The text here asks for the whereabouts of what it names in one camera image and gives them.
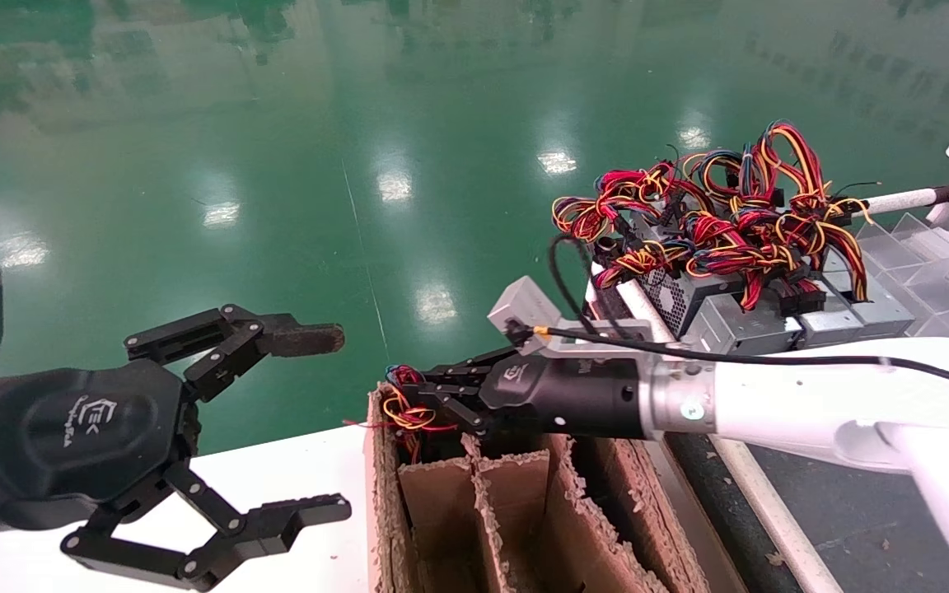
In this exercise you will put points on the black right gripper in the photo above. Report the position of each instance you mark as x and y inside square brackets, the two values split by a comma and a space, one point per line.
[573, 395]

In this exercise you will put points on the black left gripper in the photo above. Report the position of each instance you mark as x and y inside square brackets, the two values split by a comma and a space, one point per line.
[71, 436]

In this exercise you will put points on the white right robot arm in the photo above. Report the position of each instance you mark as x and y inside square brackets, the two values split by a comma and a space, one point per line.
[812, 403]

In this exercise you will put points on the brown cardboard box with dividers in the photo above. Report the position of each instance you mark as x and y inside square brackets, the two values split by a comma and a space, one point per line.
[516, 511]

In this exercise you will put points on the clear plastic divider tray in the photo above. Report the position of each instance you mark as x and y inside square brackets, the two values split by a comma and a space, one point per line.
[936, 255]

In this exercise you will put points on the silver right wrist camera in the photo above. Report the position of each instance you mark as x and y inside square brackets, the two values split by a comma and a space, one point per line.
[524, 301]

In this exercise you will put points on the short white frame pipe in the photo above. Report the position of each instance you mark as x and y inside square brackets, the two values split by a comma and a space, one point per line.
[583, 333]
[903, 200]

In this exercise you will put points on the long white frame pipe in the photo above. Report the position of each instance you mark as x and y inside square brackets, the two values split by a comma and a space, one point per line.
[779, 527]

